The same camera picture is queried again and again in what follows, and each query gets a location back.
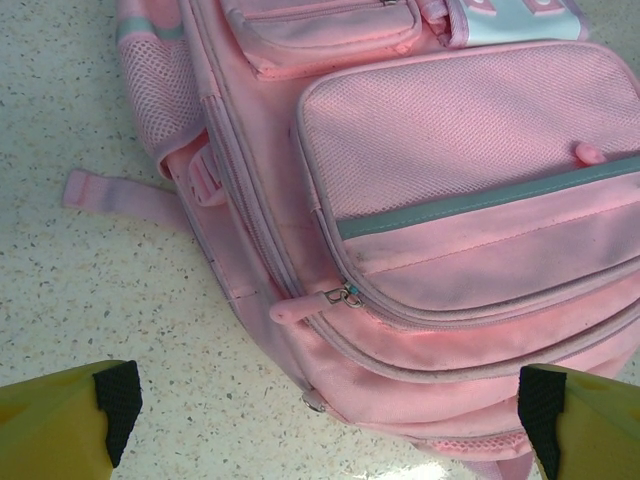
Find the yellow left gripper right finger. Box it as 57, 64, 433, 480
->
517, 363, 640, 480

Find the pink student backpack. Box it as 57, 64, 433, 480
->
62, 0, 640, 480

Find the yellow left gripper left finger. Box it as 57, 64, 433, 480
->
0, 358, 143, 480

